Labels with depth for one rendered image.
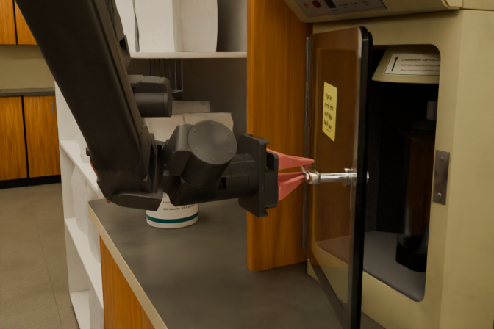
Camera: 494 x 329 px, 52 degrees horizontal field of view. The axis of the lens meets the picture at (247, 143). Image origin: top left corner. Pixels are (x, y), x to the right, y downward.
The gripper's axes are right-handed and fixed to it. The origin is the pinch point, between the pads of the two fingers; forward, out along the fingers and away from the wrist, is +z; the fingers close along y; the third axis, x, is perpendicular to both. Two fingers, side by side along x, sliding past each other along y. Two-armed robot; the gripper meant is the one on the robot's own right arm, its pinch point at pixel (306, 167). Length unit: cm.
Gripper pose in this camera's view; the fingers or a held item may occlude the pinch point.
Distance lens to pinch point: 70.8
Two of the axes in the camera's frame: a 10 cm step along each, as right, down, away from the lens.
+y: 0.0, -9.8, -1.8
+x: -4.4, -1.6, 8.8
